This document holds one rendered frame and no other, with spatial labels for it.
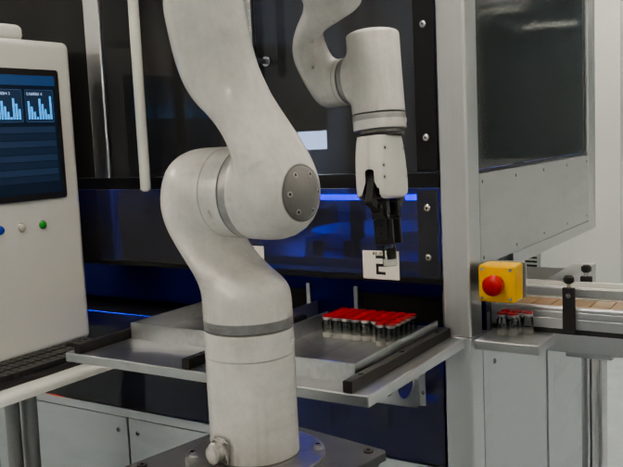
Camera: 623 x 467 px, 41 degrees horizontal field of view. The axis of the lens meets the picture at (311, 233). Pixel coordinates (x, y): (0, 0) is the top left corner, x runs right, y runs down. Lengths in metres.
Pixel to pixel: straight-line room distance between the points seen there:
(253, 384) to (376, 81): 0.51
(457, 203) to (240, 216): 0.71
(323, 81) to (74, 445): 1.47
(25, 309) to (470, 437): 1.07
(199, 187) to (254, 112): 0.12
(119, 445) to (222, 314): 1.32
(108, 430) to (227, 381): 1.30
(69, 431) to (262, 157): 1.60
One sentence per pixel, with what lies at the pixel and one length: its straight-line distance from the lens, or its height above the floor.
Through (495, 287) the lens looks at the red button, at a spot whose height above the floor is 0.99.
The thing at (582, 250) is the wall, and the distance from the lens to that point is 6.38.
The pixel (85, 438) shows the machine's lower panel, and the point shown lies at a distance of 2.44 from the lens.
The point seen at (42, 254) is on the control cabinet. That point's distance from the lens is 2.11.
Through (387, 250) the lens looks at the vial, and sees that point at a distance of 1.31.
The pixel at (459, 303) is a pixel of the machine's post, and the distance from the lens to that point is 1.68.
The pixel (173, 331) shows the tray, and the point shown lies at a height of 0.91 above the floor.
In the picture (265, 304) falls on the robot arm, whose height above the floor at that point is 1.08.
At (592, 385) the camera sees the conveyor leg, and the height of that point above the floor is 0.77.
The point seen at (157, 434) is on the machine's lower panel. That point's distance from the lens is 2.24.
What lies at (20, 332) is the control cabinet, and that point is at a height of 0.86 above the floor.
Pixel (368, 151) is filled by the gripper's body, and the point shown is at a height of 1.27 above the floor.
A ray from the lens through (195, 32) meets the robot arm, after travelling 1.03.
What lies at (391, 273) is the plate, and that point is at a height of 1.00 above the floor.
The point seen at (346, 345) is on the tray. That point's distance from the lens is 1.65.
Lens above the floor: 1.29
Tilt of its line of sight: 7 degrees down
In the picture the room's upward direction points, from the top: 3 degrees counter-clockwise
